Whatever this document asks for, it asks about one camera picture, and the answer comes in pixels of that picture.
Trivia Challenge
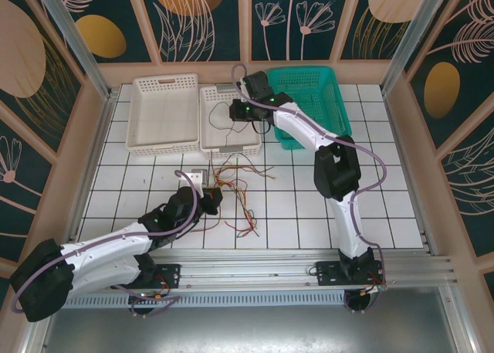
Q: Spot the aluminium side rail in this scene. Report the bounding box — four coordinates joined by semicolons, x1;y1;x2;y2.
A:
381;92;439;253
69;90;117;253

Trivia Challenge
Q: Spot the grey slotted cable duct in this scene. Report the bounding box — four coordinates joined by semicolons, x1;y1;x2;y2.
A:
53;293;350;308

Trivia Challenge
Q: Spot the teal plastic basket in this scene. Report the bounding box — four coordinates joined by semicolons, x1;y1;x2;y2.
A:
267;66;353;151

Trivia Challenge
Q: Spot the small white grey-handled basket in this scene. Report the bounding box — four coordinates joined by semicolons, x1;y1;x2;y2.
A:
198;83;263;161

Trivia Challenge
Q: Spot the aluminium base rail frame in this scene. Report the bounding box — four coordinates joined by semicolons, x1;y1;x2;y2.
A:
36;247;460;292

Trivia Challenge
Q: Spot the black cable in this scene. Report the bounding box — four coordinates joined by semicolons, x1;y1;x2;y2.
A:
208;100;243;148
227;154;271;238

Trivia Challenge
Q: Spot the large white plastic basket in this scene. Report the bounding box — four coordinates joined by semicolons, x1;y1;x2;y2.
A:
126;73;201;158

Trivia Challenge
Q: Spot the grey metal sheet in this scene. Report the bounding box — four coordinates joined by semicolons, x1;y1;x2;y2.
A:
38;306;470;353

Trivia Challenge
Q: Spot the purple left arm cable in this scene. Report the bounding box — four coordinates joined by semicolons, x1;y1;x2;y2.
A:
11;170;201;317

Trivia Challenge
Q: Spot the aluminium corner post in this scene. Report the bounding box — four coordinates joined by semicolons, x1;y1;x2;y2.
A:
381;0;451;95
30;0;113;101

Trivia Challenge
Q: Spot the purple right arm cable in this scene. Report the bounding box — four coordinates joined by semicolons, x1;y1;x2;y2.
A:
230;63;388;315

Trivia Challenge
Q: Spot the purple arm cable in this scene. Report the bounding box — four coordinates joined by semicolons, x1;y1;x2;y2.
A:
11;170;201;317
230;63;388;315

